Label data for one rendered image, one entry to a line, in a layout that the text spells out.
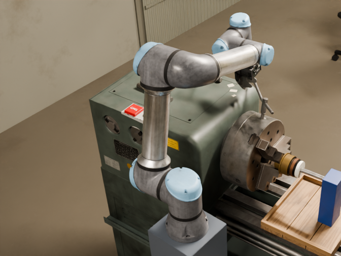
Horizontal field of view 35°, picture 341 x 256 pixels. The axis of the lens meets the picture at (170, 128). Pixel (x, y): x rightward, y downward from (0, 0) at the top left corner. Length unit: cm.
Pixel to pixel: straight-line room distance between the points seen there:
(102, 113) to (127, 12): 280
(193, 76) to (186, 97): 70
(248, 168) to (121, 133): 58
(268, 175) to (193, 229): 51
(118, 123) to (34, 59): 232
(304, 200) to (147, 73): 100
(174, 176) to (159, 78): 34
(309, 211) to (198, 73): 93
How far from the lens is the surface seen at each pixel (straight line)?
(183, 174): 182
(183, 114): 222
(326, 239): 224
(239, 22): 205
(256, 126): 218
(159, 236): 194
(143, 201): 255
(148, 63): 169
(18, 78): 453
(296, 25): 581
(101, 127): 244
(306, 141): 415
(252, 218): 232
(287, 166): 220
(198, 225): 189
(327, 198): 220
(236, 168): 218
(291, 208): 234
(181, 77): 163
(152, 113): 175
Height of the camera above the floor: 252
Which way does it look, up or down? 36 degrees down
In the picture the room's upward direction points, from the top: 5 degrees counter-clockwise
